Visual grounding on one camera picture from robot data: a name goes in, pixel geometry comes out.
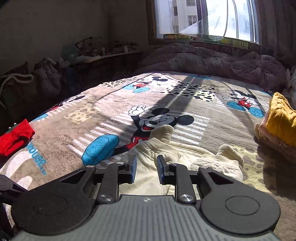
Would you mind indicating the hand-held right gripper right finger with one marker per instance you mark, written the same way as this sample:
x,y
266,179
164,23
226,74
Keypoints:
x,y
161,172

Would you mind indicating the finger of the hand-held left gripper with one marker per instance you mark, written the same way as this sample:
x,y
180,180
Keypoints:
x,y
11,186

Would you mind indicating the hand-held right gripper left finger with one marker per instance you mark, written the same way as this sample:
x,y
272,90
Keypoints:
x,y
133,172

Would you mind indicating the cream padded jacket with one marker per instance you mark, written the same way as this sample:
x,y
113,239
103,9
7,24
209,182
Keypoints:
x,y
148,150

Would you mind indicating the red garment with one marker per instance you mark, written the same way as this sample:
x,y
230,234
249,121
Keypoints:
x,y
16,139

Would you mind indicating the cartoon printed blanket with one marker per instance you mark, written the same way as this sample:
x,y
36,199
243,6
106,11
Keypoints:
x,y
97,109

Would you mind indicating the dark padded jacket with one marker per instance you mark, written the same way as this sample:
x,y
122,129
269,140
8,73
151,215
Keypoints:
x,y
47,78

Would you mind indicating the cluttered desk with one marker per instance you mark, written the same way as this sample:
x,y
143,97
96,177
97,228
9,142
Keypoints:
x,y
111,58

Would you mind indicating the purple quilt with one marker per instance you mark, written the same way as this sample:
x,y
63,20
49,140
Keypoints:
x,y
208,64

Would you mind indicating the white cup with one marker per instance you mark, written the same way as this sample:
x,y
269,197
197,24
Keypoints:
x,y
125,48

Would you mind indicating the yellow knit sweater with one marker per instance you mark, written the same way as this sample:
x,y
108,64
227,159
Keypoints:
x,y
282,120

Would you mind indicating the desk lamp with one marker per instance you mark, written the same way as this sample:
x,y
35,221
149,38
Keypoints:
x,y
86,42

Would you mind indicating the colourful foam mat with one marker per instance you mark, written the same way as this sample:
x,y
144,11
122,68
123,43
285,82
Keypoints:
x,y
238,43

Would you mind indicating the pile of cream bedding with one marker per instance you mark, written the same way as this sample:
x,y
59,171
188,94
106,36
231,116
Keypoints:
x,y
291,85

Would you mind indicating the window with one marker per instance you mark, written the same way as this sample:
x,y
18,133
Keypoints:
x,y
198,16

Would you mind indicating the clear plastic tube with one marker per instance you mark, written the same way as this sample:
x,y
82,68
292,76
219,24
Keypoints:
x,y
236,20

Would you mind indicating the curtain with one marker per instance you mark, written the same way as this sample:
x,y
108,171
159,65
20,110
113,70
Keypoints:
x,y
277,27

